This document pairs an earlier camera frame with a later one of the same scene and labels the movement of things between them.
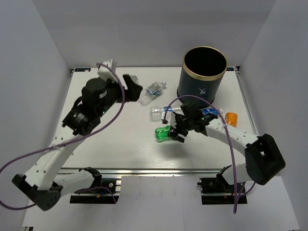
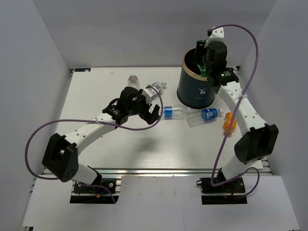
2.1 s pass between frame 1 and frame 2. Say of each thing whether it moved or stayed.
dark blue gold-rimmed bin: stayed
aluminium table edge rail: stayed
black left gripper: moved
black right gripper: moved
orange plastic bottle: stayed
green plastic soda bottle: moved
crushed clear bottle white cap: stayed
